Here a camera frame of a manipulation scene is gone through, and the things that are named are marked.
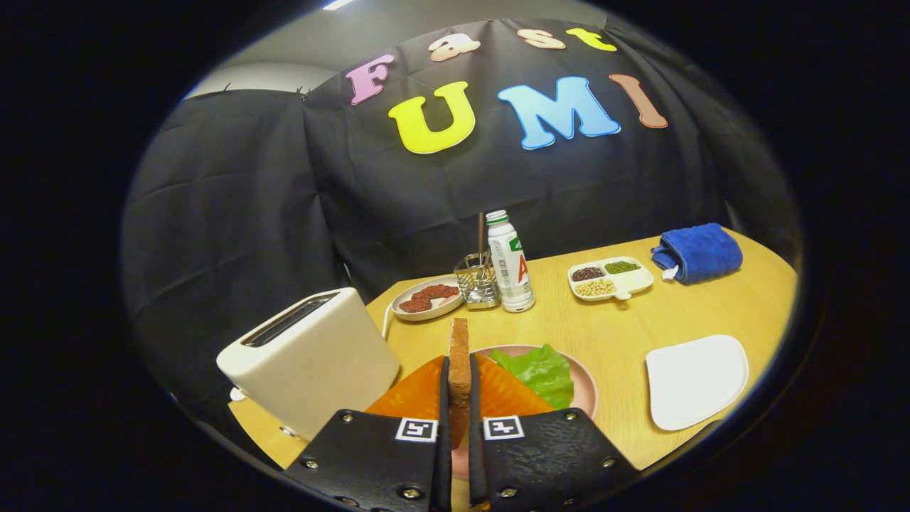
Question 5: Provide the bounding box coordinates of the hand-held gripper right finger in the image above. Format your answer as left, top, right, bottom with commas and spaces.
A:
468, 353, 641, 512

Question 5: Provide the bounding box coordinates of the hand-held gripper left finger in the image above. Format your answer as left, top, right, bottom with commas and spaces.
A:
283, 356, 454, 512

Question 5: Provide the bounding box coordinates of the green lettuce leaf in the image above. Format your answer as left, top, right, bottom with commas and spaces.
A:
489, 344, 575, 410

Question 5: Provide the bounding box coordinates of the toasted brown bread slice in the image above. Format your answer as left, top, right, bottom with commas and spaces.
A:
448, 317, 471, 449

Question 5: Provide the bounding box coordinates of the pink round plate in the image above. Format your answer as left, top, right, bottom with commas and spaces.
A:
451, 344, 599, 481

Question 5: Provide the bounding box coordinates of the cream white toaster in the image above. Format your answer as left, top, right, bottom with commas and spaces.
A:
216, 287, 400, 442

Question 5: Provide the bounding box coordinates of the white square plate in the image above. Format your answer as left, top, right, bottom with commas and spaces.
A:
646, 334, 750, 432

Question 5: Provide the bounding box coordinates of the beige plate with meat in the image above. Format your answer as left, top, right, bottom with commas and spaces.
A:
391, 274, 466, 322

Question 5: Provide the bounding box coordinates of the white divided dish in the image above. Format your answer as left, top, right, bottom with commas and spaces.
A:
567, 256, 655, 303

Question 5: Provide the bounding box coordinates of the white drink bottle green cap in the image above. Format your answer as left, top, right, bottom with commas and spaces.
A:
486, 210, 536, 314

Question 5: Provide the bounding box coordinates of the folded blue towel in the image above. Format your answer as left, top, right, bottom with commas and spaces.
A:
651, 223, 744, 286

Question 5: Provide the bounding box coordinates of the black backdrop cloth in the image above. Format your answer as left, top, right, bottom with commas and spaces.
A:
119, 18, 804, 427

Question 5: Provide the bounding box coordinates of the wire mesh utensil holder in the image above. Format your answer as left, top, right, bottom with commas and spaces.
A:
454, 252, 502, 311

